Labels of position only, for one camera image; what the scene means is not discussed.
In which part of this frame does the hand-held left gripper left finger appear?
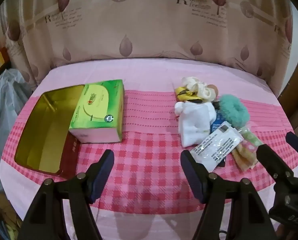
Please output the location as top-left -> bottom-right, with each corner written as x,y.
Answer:
17,149 -> 115,240

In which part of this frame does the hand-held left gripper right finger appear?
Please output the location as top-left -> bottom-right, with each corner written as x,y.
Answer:
180,150 -> 275,240

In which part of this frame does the white sock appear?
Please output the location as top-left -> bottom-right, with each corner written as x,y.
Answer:
174,100 -> 217,147

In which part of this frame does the teal fluffy scrunchie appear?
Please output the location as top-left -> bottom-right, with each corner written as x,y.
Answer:
218,94 -> 251,127

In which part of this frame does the gold and red tin box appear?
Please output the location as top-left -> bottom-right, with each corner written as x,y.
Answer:
14,85 -> 85,178

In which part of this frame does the green patterned packet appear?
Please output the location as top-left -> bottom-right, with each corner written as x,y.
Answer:
233,126 -> 262,172

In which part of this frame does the clear plastic packet white label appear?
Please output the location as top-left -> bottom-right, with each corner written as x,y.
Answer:
190,121 -> 244,172

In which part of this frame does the blue packet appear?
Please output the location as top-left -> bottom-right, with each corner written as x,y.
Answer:
210,112 -> 224,134

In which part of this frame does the green tissue box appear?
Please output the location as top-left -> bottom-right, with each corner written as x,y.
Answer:
68,79 -> 125,144

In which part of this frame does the pink checked tablecloth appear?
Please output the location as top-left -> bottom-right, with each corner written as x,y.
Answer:
0,56 -> 298,240

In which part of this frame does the yellow and black scrunchie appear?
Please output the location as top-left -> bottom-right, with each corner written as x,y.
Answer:
175,86 -> 204,104

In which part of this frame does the yellow crumpled bag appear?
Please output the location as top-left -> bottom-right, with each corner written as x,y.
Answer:
0,192 -> 24,240

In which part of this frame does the grey plastic bag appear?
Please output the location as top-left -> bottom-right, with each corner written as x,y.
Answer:
0,69 -> 31,193

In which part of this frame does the beige leaf print curtain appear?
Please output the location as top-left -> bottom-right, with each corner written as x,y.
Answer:
0,0 -> 298,98

